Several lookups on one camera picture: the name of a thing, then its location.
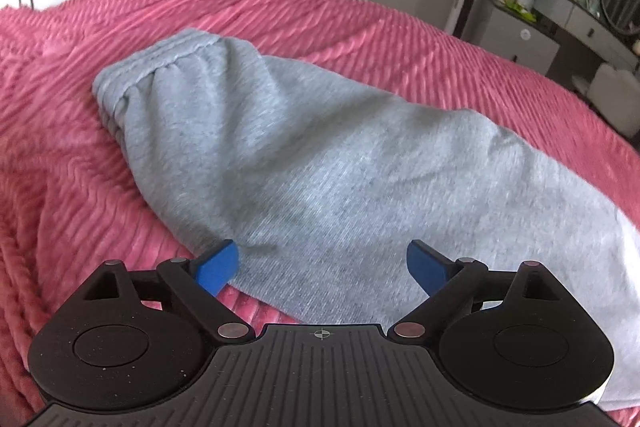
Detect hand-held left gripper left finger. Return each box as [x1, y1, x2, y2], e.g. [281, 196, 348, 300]
[82, 239, 250, 342]

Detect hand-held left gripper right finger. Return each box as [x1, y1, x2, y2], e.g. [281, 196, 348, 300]
[392, 239, 557, 341]

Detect grey pants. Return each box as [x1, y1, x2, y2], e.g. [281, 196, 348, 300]
[92, 28, 640, 414]

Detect pink ribbed blanket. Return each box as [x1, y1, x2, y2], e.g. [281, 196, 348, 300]
[0, 0, 640, 427]

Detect white drawer cabinet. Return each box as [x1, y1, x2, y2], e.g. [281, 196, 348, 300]
[467, 0, 562, 76]

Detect white chair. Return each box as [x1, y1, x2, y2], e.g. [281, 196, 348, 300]
[570, 62, 640, 134]

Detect green tray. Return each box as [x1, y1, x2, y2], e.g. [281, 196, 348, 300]
[494, 0, 537, 22]

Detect grey vanity desk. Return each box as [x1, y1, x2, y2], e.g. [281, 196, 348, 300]
[532, 0, 640, 74]

